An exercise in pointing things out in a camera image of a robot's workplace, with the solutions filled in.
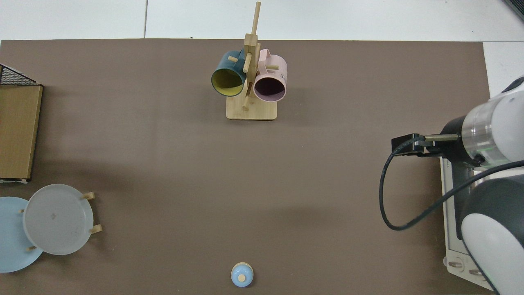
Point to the pale toaster oven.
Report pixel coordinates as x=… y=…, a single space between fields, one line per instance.
x=452 y=205

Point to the black flat object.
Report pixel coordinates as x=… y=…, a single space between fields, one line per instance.
x=516 y=7

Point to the pink cup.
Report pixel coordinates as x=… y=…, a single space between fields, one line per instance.
x=270 y=88

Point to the wooden cup stand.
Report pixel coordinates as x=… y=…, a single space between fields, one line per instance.
x=251 y=110

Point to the dark blue cup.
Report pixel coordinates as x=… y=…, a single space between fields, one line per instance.
x=227 y=80

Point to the small blue round thing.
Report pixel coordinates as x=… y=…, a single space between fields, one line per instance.
x=242 y=275

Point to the brown table cloth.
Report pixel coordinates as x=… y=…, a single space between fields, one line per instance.
x=204 y=184

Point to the wooden plate rack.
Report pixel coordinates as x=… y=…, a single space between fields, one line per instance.
x=96 y=229

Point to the grey plate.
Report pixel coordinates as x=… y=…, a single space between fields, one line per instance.
x=57 y=219

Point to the light blue plate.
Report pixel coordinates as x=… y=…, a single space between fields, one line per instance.
x=10 y=241

